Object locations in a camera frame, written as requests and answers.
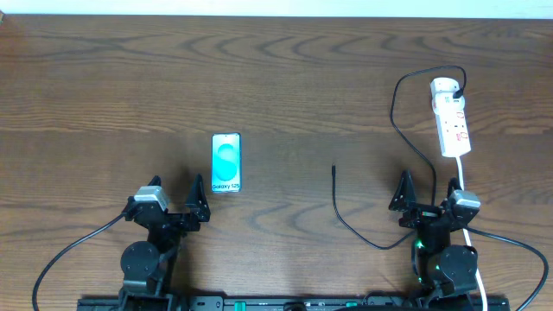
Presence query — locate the Galaxy S25 smartphone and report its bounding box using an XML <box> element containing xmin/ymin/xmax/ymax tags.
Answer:
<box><xmin>211</xmin><ymin>133</ymin><xmax>242</xmax><ymax>194</ymax></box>

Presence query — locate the black USB charging cable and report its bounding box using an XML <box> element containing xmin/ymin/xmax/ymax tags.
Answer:
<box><xmin>331</xmin><ymin>65</ymin><xmax>468</xmax><ymax>251</ymax></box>

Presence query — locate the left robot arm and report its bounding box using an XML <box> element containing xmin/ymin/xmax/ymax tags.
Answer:
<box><xmin>117</xmin><ymin>175</ymin><xmax>211</xmax><ymax>310</ymax></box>

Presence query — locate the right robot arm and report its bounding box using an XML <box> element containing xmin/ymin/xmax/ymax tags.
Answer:
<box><xmin>389</xmin><ymin>170</ymin><xmax>480</xmax><ymax>308</ymax></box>

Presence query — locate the white USB charger adapter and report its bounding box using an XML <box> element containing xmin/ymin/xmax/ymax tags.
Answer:
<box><xmin>430</xmin><ymin>77</ymin><xmax>460</xmax><ymax>98</ymax></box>

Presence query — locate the white power strip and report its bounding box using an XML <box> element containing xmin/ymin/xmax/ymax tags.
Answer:
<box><xmin>432</xmin><ymin>92</ymin><xmax>471</xmax><ymax>158</ymax></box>

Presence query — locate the white power strip cord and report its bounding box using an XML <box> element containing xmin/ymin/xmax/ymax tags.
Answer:
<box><xmin>454</xmin><ymin>155</ymin><xmax>489</xmax><ymax>311</ymax></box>

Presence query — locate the left camera black cable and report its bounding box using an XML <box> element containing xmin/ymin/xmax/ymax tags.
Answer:
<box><xmin>31</xmin><ymin>213</ymin><xmax>130</xmax><ymax>311</ymax></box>

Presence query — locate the camera black cable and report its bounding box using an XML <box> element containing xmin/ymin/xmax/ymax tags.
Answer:
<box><xmin>31</xmin><ymin>213</ymin><xmax>130</xmax><ymax>311</ymax></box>
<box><xmin>468</xmin><ymin>225</ymin><xmax>550</xmax><ymax>311</ymax></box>

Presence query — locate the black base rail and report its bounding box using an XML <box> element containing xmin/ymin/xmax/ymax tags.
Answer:
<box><xmin>76</xmin><ymin>294</ymin><xmax>511</xmax><ymax>311</ymax></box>

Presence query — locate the right camera black cable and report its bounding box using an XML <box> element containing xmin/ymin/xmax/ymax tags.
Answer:
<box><xmin>468</xmin><ymin>225</ymin><xmax>550</xmax><ymax>311</ymax></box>

